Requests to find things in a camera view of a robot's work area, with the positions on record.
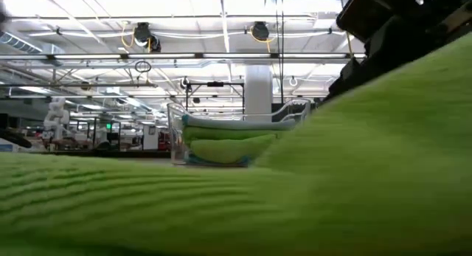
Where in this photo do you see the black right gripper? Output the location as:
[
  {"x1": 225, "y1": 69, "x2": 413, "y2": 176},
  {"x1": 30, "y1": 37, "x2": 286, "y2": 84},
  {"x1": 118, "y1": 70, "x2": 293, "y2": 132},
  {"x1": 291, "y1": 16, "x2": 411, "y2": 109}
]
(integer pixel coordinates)
[{"x1": 324, "y1": 0, "x2": 472, "y2": 102}]

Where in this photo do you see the light blue microfiber towel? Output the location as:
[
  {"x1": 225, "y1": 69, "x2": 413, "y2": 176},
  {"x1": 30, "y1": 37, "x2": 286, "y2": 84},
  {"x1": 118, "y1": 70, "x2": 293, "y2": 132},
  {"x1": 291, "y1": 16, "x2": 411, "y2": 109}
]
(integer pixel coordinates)
[
  {"x1": 187, "y1": 154, "x2": 256, "y2": 167},
  {"x1": 181, "y1": 114, "x2": 298, "y2": 131}
]

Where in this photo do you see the green microfiber towel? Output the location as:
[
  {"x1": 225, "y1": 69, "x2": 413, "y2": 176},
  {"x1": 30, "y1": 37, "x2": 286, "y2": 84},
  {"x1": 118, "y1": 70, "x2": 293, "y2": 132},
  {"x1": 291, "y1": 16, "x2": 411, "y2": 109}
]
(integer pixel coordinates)
[
  {"x1": 183, "y1": 125, "x2": 292, "y2": 145},
  {"x1": 0, "y1": 32, "x2": 472, "y2": 256},
  {"x1": 190, "y1": 134, "x2": 277, "y2": 165}
]

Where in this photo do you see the white square column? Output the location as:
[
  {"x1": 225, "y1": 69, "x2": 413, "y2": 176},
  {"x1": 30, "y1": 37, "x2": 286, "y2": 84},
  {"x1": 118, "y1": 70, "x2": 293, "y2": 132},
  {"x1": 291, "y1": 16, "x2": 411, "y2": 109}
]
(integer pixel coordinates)
[{"x1": 243, "y1": 65, "x2": 274, "y2": 122}]

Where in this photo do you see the clear plastic bin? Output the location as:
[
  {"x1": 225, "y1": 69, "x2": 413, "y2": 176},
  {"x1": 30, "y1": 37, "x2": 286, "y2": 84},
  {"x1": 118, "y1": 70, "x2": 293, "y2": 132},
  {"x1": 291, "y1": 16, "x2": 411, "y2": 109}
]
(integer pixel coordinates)
[{"x1": 166, "y1": 97, "x2": 311, "y2": 167}]

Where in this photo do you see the overhead LED light bar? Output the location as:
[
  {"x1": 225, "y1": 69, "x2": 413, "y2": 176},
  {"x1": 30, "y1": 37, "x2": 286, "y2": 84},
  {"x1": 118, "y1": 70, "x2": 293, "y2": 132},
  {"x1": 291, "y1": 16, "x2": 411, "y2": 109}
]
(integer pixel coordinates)
[{"x1": 0, "y1": 52, "x2": 367, "y2": 61}]

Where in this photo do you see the white robot figure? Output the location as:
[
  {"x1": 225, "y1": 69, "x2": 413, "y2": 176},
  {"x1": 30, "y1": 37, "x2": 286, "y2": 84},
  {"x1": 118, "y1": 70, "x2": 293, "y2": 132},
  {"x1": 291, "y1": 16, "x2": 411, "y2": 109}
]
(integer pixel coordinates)
[{"x1": 43, "y1": 97, "x2": 71, "y2": 139}]

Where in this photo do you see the yellow hanging cable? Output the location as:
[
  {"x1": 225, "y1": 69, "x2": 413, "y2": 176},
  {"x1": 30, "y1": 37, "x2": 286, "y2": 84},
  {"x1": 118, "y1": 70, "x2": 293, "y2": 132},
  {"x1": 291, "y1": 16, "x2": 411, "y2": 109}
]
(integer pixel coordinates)
[{"x1": 338, "y1": 0, "x2": 355, "y2": 58}]

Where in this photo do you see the black hanging cable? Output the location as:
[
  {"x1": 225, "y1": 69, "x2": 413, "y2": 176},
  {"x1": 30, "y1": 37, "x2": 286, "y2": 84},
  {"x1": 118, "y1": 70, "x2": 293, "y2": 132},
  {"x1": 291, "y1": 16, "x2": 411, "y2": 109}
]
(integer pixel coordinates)
[{"x1": 274, "y1": 0, "x2": 285, "y2": 105}]

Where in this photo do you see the ceiling cable reel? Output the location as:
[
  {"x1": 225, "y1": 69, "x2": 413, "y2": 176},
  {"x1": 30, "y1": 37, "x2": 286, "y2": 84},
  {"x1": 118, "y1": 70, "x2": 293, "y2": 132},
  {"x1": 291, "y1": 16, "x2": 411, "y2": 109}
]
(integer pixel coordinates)
[
  {"x1": 250, "y1": 21, "x2": 271, "y2": 42},
  {"x1": 132, "y1": 21, "x2": 162, "y2": 53}
]

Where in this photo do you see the black background frame stand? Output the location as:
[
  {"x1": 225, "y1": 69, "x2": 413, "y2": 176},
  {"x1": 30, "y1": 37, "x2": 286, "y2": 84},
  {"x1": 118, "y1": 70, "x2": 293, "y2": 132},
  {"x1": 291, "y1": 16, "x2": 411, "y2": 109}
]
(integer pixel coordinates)
[{"x1": 185, "y1": 80, "x2": 246, "y2": 110}]

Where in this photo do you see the black looped cable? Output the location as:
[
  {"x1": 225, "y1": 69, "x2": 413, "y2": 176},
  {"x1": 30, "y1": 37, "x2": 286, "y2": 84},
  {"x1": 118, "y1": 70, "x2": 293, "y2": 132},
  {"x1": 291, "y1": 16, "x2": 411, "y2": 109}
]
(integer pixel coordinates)
[{"x1": 0, "y1": 128, "x2": 33, "y2": 150}]

